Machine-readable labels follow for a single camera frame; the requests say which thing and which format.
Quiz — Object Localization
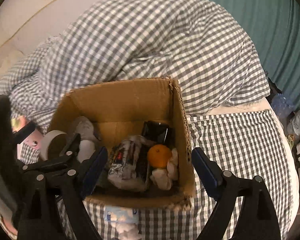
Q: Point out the white tape roll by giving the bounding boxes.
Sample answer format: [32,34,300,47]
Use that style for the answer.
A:
[40,130,68,161]

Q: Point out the floral tissue pack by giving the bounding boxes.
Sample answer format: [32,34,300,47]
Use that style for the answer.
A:
[108,135,155,192]

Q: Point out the white plastic bag with orange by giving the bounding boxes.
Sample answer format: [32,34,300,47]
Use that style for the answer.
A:
[147,144,179,191]

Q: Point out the white small roll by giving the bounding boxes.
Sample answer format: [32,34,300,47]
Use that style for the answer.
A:
[77,140,95,163]

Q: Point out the blue white small carton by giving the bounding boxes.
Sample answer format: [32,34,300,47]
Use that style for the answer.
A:
[104,206,139,224]

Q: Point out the black item in box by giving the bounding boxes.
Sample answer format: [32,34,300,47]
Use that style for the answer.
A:
[141,121,174,147]

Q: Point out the brown cardboard box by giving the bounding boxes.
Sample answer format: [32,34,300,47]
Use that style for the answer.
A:
[48,78,196,210]

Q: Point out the grey checked duvet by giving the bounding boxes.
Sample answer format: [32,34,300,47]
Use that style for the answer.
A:
[0,0,299,239]

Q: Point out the teal curtain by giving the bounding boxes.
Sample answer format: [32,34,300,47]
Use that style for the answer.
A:
[211,0,300,108]

